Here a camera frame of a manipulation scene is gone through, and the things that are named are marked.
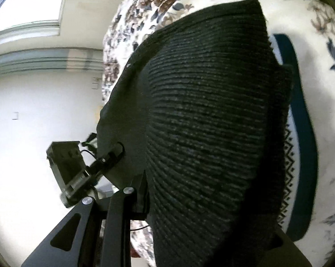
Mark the teal white patterned knit garment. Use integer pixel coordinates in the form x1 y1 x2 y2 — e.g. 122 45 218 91
269 33 320 242

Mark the floral blanket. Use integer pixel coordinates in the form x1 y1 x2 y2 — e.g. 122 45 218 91
101 0 335 267

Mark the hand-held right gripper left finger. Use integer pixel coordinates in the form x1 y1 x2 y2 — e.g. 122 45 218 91
21 170 150 267

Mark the black ribbed knit sweater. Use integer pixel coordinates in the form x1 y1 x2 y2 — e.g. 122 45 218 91
97 0 294 267

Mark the window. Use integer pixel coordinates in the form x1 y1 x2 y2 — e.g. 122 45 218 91
0 0 73 39

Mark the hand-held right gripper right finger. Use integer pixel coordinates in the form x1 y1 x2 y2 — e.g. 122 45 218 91
256 227 314 267

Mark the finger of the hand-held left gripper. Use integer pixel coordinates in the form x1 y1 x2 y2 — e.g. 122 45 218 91
82 133 98 150
87 143 126 177

